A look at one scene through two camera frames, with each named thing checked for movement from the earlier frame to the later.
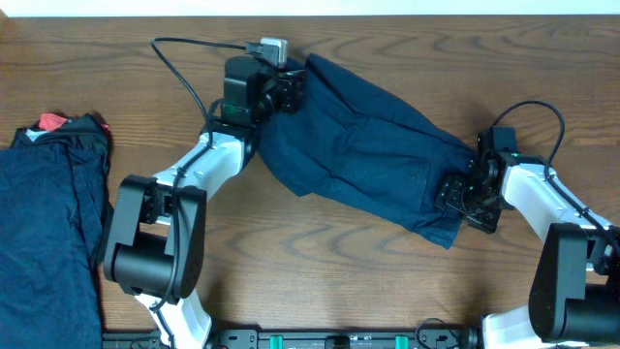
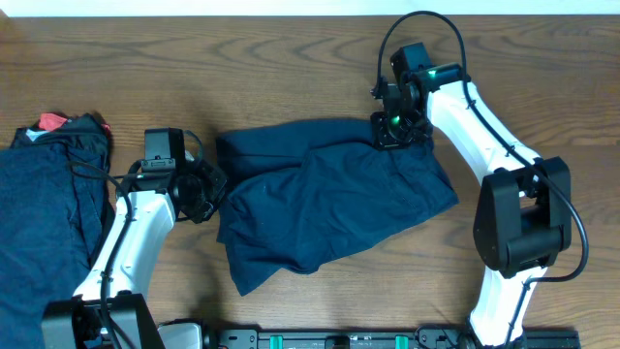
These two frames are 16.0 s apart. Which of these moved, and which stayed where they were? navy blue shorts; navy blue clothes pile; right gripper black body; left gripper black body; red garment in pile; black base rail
Moved: left gripper black body; right gripper black body; navy blue shorts
Stayed: black base rail; red garment in pile; navy blue clothes pile
